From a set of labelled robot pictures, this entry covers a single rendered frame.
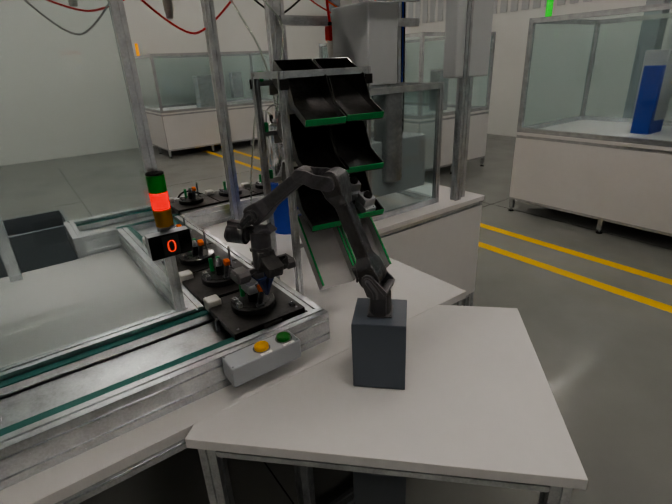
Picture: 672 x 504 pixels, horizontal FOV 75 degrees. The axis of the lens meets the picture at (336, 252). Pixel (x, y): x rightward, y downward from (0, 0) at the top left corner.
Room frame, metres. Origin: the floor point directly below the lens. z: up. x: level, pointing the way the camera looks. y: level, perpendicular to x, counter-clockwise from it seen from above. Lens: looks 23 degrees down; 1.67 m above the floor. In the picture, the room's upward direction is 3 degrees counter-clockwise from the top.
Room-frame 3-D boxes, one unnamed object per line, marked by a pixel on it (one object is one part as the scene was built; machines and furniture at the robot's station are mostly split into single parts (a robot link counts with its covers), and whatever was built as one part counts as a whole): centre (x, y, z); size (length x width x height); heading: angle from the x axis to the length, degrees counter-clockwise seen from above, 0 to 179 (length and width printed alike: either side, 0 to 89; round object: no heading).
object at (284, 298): (1.25, 0.27, 0.96); 0.24 x 0.24 x 0.02; 36
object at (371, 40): (2.53, -0.23, 1.50); 0.38 x 0.21 x 0.88; 36
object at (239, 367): (1.02, 0.22, 0.93); 0.21 x 0.07 x 0.06; 126
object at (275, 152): (2.25, 0.25, 1.32); 0.14 x 0.14 x 0.38
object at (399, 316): (1.02, -0.11, 0.96); 0.14 x 0.14 x 0.20; 80
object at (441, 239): (2.66, -0.32, 0.43); 1.11 x 0.68 x 0.86; 126
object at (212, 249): (1.65, 0.57, 1.01); 0.24 x 0.24 x 0.13; 36
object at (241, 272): (1.16, 0.21, 1.17); 0.19 x 0.06 x 0.08; 125
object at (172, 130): (10.77, 2.65, 1.13); 2.86 x 1.56 x 2.25; 125
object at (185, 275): (1.45, 0.42, 1.01); 0.24 x 0.24 x 0.13; 36
